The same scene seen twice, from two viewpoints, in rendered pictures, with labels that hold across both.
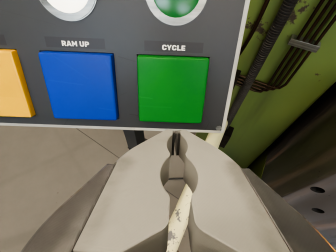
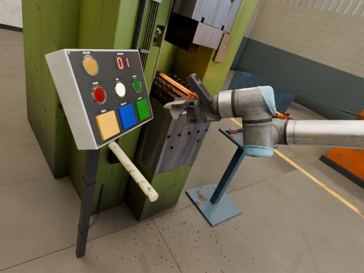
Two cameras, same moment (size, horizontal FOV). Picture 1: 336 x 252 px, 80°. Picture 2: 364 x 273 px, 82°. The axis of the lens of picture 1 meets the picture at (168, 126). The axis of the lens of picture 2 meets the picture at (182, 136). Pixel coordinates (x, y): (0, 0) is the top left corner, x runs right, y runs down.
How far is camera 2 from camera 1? 0.73 m
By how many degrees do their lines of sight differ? 59
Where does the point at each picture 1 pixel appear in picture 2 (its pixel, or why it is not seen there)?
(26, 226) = not seen: outside the picture
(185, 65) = (143, 101)
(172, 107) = (145, 114)
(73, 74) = (127, 112)
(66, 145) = not seen: outside the picture
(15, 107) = (116, 130)
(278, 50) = not seen: hidden behind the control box
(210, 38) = (143, 93)
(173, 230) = (148, 186)
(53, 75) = (123, 114)
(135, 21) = (132, 94)
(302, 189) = (165, 141)
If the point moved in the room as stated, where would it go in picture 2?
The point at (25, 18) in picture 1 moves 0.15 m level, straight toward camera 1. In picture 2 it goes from (114, 100) to (157, 109)
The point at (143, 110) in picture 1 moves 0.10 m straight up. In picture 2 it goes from (141, 117) to (146, 92)
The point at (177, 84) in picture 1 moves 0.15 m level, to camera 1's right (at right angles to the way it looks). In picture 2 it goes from (144, 106) to (162, 99)
